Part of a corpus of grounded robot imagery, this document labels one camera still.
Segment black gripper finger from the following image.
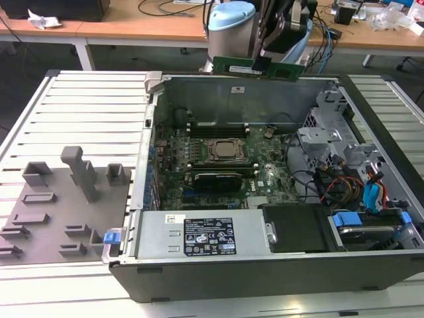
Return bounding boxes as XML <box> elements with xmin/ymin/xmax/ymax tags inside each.
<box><xmin>253</xmin><ymin>19</ymin><xmax>292</xmax><ymax>76</ymax></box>

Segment green RAM stick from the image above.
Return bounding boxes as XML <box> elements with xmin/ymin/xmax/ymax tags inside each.
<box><xmin>211</xmin><ymin>55</ymin><xmax>306</xmax><ymax>82</ymax></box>

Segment black RAM slot bank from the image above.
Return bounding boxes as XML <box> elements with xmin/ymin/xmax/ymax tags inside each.
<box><xmin>186</xmin><ymin>111</ymin><xmax>250</xmax><ymax>139</ymax></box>
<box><xmin>185</xmin><ymin>161</ymin><xmax>260</xmax><ymax>177</ymax></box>

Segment small black box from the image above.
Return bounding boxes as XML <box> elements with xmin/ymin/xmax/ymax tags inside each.
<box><xmin>333</xmin><ymin>5</ymin><xmax>358</xmax><ymax>25</ymax></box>

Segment CPU with silver top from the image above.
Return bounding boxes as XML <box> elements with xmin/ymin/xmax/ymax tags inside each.
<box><xmin>214</xmin><ymin>140</ymin><xmax>239</xmax><ymax>157</ymax></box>

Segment silver metal drive cage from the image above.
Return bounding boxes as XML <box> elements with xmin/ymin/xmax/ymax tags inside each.
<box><xmin>297</xmin><ymin>88</ymin><xmax>389</xmax><ymax>174</ymax></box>

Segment green motherboard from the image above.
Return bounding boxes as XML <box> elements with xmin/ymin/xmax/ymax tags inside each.
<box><xmin>150</xmin><ymin>124</ymin><xmax>301</xmax><ymax>211</ymax></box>

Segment metal CPU socket cover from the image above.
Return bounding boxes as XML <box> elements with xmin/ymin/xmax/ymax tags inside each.
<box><xmin>203</xmin><ymin>136</ymin><xmax>248</xmax><ymax>164</ymax></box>

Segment grey case latch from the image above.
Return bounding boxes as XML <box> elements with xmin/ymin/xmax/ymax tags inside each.
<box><xmin>144</xmin><ymin>71</ymin><xmax>163</xmax><ymax>101</ymax></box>

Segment clear plastic bags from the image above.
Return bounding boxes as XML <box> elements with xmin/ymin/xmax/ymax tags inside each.
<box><xmin>370</xmin><ymin>1</ymin><xmax>415</xmax><ymax>32</ymax></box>

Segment black graphics card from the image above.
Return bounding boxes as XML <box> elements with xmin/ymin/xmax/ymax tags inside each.
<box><xmin>193</xmin><ymin>171</ymin><xmax>243</xmax><ymax>193</ymax></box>

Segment wooden desk white legs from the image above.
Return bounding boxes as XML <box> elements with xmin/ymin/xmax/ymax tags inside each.
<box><xmin>0</xmin><ymin>0</ymin><xmax>424</xmax><ymax>72</ymax></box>

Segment black plastic shroud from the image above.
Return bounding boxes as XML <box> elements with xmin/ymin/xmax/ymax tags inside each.
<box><xmin>257</xmin><ymin>204</ymin><xmax>333</xmax><ymax>253</ymax></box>

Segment hard disk in blue carrier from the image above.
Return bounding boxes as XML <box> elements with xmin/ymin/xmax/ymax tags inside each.
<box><xmin>326</xmin><ymin>210</ymin><xmax>411</xmax><ymax>253</ymax></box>

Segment silver power supply with label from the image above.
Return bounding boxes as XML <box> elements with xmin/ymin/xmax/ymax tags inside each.
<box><xmin>135</xmin><ymin>209</ymin><xmax>266</xmax><ymax>262</ymax></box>

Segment large black device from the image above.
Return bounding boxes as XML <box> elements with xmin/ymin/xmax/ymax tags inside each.
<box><xmin>0</xmin><ymin>0</ymin><xmax>111</xmax><ymax>23</ymax></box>

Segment black open PC case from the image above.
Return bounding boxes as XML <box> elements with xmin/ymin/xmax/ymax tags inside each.
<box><xmin>109</xmin><ymin>71</ymin><xmax>424</xmax><ymax>304</ymax></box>

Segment crumpled white paper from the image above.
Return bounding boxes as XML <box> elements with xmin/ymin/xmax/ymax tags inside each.
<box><xmin>27</xmin><ymin>9</ymin><xmax>63</xmax><ymax>30</ymax></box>

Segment grey parts rack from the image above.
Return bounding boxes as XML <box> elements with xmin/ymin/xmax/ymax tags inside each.
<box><xmin>0</xmin><ymin>145</ymin><xmax>134</xmax><ymax>266</ymax></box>

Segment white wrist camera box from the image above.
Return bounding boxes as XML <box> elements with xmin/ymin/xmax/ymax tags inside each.
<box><xmin>287</xmin><ymin>0</ymin><xmax>313</xmax><ymax>34</ymax></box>

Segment red yellow black wire bundle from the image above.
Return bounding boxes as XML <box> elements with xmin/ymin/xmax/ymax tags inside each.
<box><xmin>317</xmin><ymin>174</ymin><xmax>365</xmax><ymax>203</ymax></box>

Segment blue flat data cable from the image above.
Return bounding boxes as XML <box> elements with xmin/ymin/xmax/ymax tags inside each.
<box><xmin>363</xmin><ymin>184</ymin><xmax>386</xmax><ymax>217</ymax></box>

